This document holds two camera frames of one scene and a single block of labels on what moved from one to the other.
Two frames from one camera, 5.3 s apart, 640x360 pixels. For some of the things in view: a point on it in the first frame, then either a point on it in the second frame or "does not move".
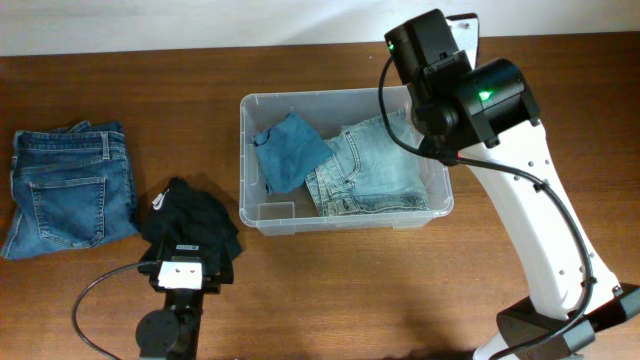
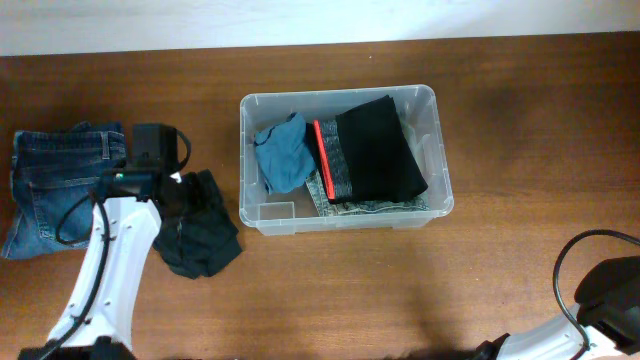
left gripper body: (210, 284) → (184, 192)
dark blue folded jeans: (70, 186) does not move
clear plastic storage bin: (323, 161) does not move
